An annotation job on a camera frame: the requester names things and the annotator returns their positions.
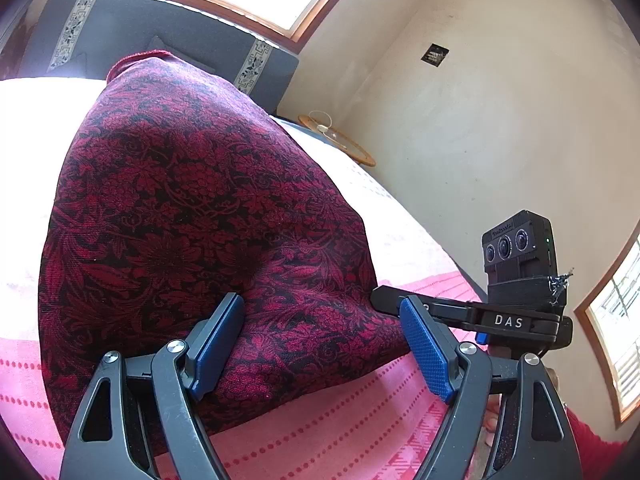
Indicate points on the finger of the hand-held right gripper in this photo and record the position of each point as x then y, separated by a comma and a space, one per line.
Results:
387, 297

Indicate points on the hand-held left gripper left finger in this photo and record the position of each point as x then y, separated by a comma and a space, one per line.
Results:
215, 355

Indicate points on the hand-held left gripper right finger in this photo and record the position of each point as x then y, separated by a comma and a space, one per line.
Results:
425, 355

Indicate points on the red floral pillow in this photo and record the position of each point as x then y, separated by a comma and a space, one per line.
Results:
200, 210

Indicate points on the person's right forearm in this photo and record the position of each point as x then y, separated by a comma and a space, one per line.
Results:
592, 445

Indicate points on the person's right hand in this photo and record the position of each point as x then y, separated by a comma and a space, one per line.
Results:
492, 417

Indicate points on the pink plaid blanket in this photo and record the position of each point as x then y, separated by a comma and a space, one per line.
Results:
350, 410

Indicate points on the round wooden table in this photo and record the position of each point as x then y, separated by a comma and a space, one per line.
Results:
345, 145

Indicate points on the grey patterned bed headboard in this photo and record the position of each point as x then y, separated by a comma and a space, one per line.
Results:
165, 25

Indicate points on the dark wall plate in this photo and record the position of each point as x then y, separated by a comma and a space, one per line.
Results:
435, 54

